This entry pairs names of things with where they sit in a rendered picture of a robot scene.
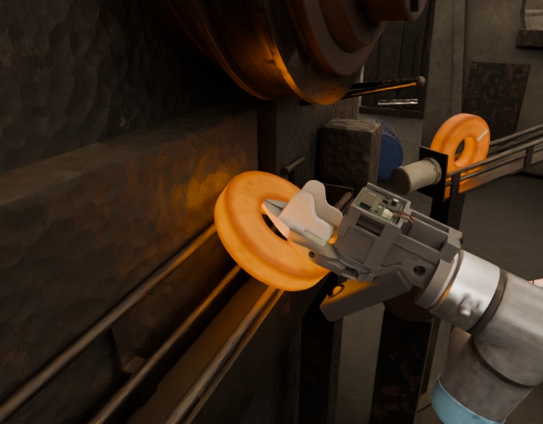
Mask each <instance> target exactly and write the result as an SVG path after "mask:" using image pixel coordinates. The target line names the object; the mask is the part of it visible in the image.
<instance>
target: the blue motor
mask: <svg viewBox="0 0 543 424"><path fill-rule="evenodd" d="M367 121H373V122H378V123H379V124H381V125H382V141H381V149H380V157H379V165H378V174H377V181H388V182H390V175H391V172H392V170H393V169H394V168H396V167H401V165H402V162H403V149H402V145H401V143H400V142H401V141H400V139H399V138H398V136H397V134H396V132H395V131H394V129H393V127H391V125H390V124H387V122H386V121H385V122H384V123H383V121H382V119H381V120H380V121H379V120H378V119H376V120H374V119H373V118H372V120H368V119H367Z"/></svg>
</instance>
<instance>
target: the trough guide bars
mask: <svg viewBox="0 0 543 424"><path fill-rule="evenodd" d="M541 129H543V124H542V125H537V126H535V127H532V128H529V129H527V130H522V131H520V132H518V133H515V134H512V135H508V136H505V137H503V138H500V139H497V140H494V141H491V142H490V143H489V147H491V146H496V145H498V147H495V148H493V149H490V150H488V153H487V156H488V155H491V154H493V153H496V152H497V153H498V154H497V155H495V156H490V157H489V158H486V159H483V160H481V161H479V162H474V163H472V164H470V165H467V166H464V167H461V168H458V169H456V170H454V171H451V172H448V173H447V176H446V179H447V178H451V180H449V181H446V185H445V187H446V188H447V187H449V186H451V190H450V196H451V199H454V198H457V197H458V194H459V187H460V182H462V181H465V180H467V179H469V178H473V177H476V176H477V175H480V174H482V173H485V172H488V171H491V170H493V169H495V168H498V167H501V166H504V165H506V164H509V163H511V162H515V161H517V160H519V159H521V158H525V160H524V165H523V167H525V169H524V170H526V169H528V168H530V165H531V161H532V156H533V154H535V153H537V152H539V151H543V146H538V147H536V148H534V147H535V146H537V145H539V144H542V143H543V138H541V139H539V140H534V141H532V142H530V143H527V144H524V145H522V146H518V147H515V148H514V149H511V150H508V151H505V149H507V148H510V147H512V146H516V145H518V144H521V143H524V142H526V141H528V140H533V139H534V138H537V137H540V136H543V130H542V131H541V132H538V133H535V134H533V135H528V136H526V137H524V138H521V139H518V140H515V141H512V142H509V143H507V144H506V142H507V141H508V140H512V139H515V138H518V137H521V136H522V135H527V134H529V133H532V132H535V131H537V130H541ZM523 150H526V151H525V152H523V153H520V154H518V155H516V156H512V157H510V158H507V159H504V160H502V161H500V162H496V163H494V164H491V165H489V166H486V167H483V168H480V169H477V170H476V171H473V172H469V173H467V174H464V175H462V176H461V173H464V172H467V171H470V170H472V169H474V168H477V167H480V166H483V165H486V164H488V163H490V162H494V161H497V160H499V159H501V158H504V157H506V156H510V155H513V154H514V153H517V152H520V151H523ZM461 154H462V152H459V153H456V154H455V159H458V158H459V157H460V156H461Z"/></svg>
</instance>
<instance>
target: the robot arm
mask: <svg viewBox="0 0 543 424"><path fill-rule="evenodd" d="M375 190H377V191H379V192H381V193H384V194H386V195H387V196H383V195H381V194H379V193H376V192H375ZM388 196H389V197H392V198H393V199H390V198H389V197H388ZM410 204H411V202H410V201H408V200H407V199H403V198H401V197H399V196H397V195H396V194H393V193H390V192H388V191H387V190H385V189H382V188H379V187H378V186H376V185H374V184H371V183H367V185H366V187H365V188H363V189H362V190H361V191H360V192H359V194H358V195H357V196H356V198H355V199H354V201H353V202H352V204H351V205H350V208H349V209H348V211H347V213H346V215H344V217H343V214H342V213H341V212H340V211H339V210H338V209H337V208H335V207H333V206H331V205H329V204H328V203H327V201H326V197H325V188H324V185H323V184H322V183H321V182H319V181H316V180H311V181H308V182H307V183H306V184H305V185H304V187H303V188H302V190H300V191H298V192H296V193H295V194H294V196H293V197H292V199H291V200H290V201H289V203H288V202H284V201H280V200H273V199H267V200H265V201H264V202H263V204H262V208H263V209H264V210H265V211H266V213H267V215H268V216H269V218H270V219H271V221H272V222H273V223H274V225H275V226H276V228H277V229H278V230H279V231H280V232H281V233H282V234H283V235H284V236H285V237H286V238H287V241H288V242H289V243H290V244H291V245H292V246H294V247H295V248H296V249H297V250H298V251H299V252H300V253H302V254H303V255H304V256H305V257H306V258H307V259H308V260H310V261H311V262H313V263H315V264H317V265H319V266H320V267H322V268H326V269H328V270H330V271H332V272H334V273H336V274H337V275H339V276H341V275H342V276H344V277H346V278H350V279H351V280H348V281H346V282H344V283H342V284H338V285H335V286H334V287H333V288H332V289H331V290H330V291H329V293H328V294H327V296H326V297H325V299H324V301H323V302H322V304H321V305H320V309H321V311H322V312H323V313H324V315H325V317H326V318H327V320H328V321H336V320H338V319H340V318H342V317H345V316H348V315H351V314H353V313H356V312H357V311H360V310H364V309H365V308H368V307H370V306H373V305H376V304H378V303H381V302H383V301H385V300H387V299H391V298H393V297H395V296H398V295H401V294H404V293H406V292H409V291H410V290H411V288H412V286H413V284H414V285H416V286H418V288H417V291H416V294H415V296H414V303H415V304H417V305H419V306H421V307H423V308H425V309H428V308H429V311H430V313H431V314H433V315H436V316H438V317H439V318H441V319H442V320H444V321H447V322H449V323H451V334H450V338H449V347H448V355H447V365H446V368H445V371H444V373H443V374H440V375H439V376H438V377H437V382H436V383H435V385H434V387H433V389H432V390H431V394H430V398H431V403H432V406H433V408H434V410H435V413H436V415H437V416H438V417H439V418H440V419H441V421H442V422H443V423H444V424H504V423H505V420H506V417H507V416H508V415H509V414H510V413H511V412H512V411H513V410H514V409H515V408H516V406H517V405H518V404H519V403H520V402H521V401H522V400H523V399H524V398H525V397H526V396H527V395H528V394H529V393H530V392H531V391H532V389H534V387H536V385H538V384H540V383H541V382H542V381H543V278H542V279H537V280H533V281H527V280H524V279H522V278H520V277H518V276H516V275H514V274H512V273H509V272H507V271H505V270H503V269H502V268H499V267H498V266H496V265H494V264H492V263H490V262H487V261H485V260H483V259H481V258H480V257H476V256H474V255H472V254H471V253H469V252H466V251H463V250H460V248H461V244H460V242H459V240H460V239H461V237H462V232H460V231H457V230H455V229H453V228H451V227H449V226H447V225H444V224H442V223H440V222H439V221H437V220H433V219H431V218H430V217H428V216H426V215H422V214H421V213H419V212H417V211H415V210H413V209H410V208H409V206H410ZM333 237H334V243H332V244H330V243H328V241H329V240H330V239H331V238H333ZM459 250H460V251H459Z"/></svg>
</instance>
